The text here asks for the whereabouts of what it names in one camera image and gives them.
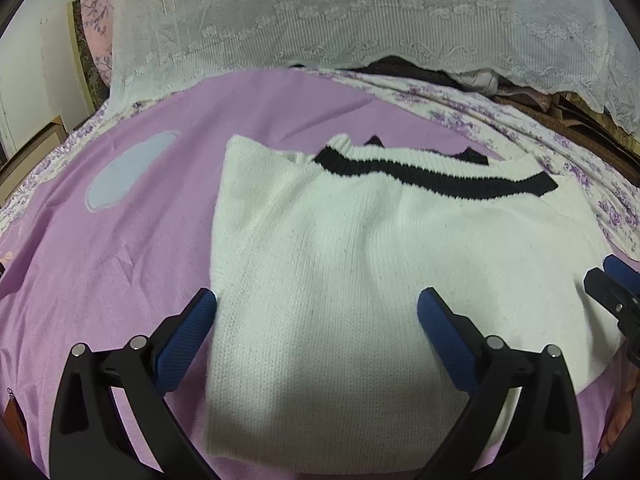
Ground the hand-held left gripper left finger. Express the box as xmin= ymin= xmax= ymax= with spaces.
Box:
xmin=48 ymin=287 xmax=218 ymax=480

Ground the white cabinet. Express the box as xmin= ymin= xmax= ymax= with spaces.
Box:
xmin=0 ymin=0 xmax=97 ymax=162

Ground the purple floral bed sheet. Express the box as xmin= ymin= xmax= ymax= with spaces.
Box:
xmin=0 ymin=67 xmax=640 ymax=272

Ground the white crumpled cloth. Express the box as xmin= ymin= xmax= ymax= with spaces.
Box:
xmin=456 ymin=69 xmax=502 ymax=92

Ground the white knit sweater black trim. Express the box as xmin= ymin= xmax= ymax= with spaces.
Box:
xmin=205 ymin=134 xmax=627 ymax=476

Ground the brown cloth pile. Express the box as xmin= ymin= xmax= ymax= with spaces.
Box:
xmin=492 ymin=85 xmax=640 ymax=187

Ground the dark cloth under lace cover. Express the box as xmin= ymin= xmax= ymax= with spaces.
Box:
xmin=289 ymin=55 xmax=467 ymax=89

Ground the purple blanket with blue patch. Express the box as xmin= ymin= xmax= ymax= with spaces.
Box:
xmin=0 ymin=67 xmax=617 ymax=480

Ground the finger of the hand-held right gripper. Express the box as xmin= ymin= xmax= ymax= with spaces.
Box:
xmin=583 ymin=254 xmax=640 ymax=333

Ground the wooden bed frame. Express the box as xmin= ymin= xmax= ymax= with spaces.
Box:
xmin=0 ymin=115 xmax=69 ymax=207

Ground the white lace cover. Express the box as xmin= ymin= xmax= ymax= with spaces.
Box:
xmin=107 ymin=0 xmax=640 ymax=136

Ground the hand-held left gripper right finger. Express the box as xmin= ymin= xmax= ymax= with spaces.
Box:
xmin=417 ymin=287 xmax=585 ymax=480

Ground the pink floral pillow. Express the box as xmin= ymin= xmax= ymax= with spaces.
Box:
xmin=80 ymin=0 xmax=127 ymax=97

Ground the orange tag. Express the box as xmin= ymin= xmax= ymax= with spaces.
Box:
xmin=2 ymin=387 xmax=27 ymax=442

